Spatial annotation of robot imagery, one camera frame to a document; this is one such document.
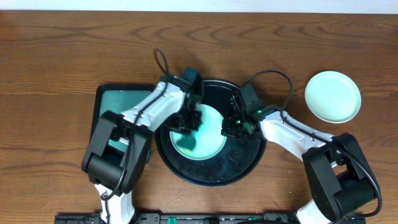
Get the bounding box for mint green plate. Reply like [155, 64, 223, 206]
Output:
[305, 71, 362, 123]
[170, 104, 227, 161]

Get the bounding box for green yellow sponge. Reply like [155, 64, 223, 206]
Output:
[172, 132, 197, 154]

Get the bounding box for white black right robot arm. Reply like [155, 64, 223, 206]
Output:
[221, 106, 382, 223]

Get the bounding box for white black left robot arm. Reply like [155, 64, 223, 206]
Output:
[81, 75, 204, 223]

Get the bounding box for dark green rectangular tray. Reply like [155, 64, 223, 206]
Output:
[88, 83, 157, 166]

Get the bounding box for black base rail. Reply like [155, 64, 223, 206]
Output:
[55, 212, 367, 224]

